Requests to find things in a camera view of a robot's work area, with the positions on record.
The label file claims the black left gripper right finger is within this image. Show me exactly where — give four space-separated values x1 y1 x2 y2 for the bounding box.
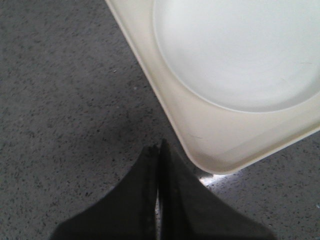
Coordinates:
158 140 275 240

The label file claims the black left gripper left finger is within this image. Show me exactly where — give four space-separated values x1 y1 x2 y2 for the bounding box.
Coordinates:
50 146 159 240

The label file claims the white round plate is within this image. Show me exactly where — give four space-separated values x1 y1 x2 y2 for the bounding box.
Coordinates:
153 0 320 113

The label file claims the cream rectangular tray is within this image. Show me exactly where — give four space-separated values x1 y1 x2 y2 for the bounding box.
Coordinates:
107 0 320 175

